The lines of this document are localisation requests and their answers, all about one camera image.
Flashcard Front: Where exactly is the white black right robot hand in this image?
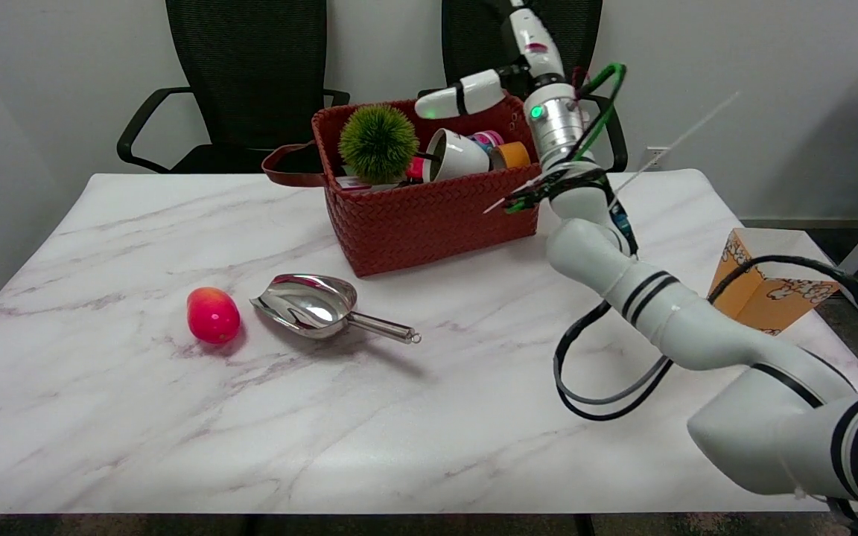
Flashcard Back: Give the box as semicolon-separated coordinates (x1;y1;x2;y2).
416;0;575;120

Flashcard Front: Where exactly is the green ball potted plant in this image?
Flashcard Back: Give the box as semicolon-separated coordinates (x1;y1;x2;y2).
338;104;491;185

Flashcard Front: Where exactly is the red woven basket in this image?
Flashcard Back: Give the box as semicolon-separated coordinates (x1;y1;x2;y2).
262;93;541;278

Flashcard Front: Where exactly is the black mesh office chair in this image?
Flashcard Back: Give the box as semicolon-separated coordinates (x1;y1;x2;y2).
418;0;629;173
117;0;351;174

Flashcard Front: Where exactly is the orange tape roll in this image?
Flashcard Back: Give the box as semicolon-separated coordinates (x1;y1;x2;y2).
490;141;532;171

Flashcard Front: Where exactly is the shiny metal scoop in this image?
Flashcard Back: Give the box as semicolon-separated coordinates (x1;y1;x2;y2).
250;273;422;345

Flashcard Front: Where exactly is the orange popcorn box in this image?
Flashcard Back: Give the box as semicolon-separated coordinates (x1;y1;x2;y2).
707;229;843;336

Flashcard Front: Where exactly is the red mango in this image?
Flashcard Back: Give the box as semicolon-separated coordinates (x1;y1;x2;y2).
187;287;241;345

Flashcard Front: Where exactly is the green black cable bundle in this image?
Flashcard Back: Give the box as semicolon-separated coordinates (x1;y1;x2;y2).
503;63;628;214

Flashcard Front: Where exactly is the thick black cable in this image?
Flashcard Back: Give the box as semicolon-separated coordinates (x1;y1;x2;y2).
708;255;858;392

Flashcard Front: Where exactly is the grey black cable loop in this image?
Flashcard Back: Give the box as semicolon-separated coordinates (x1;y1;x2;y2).
553;300;676;422

